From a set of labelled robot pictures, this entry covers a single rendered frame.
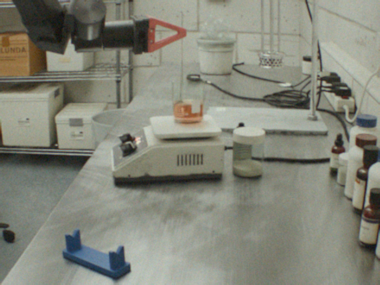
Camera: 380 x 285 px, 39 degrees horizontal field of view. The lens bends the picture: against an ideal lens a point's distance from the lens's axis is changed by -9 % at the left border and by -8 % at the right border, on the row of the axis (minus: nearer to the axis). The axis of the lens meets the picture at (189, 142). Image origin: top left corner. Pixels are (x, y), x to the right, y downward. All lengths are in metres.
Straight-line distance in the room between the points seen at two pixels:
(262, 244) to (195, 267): 0.12
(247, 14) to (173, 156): 2.45
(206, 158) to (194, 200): 0.11
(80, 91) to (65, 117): 0.44
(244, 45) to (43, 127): 1.28
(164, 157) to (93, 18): 0.28
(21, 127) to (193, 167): 2.40
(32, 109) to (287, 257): 2.66
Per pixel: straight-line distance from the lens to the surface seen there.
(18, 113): 3.35
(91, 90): 3.61
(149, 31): 1.02
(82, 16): 0.95
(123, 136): 1.10
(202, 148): 1.03
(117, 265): 0.74
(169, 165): 1.03
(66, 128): 3.25
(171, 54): 3.47
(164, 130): 1.04
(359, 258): 0.80
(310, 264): 0.77
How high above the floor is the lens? 1.13
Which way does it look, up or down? 17 degrees down
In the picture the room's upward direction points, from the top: straight up
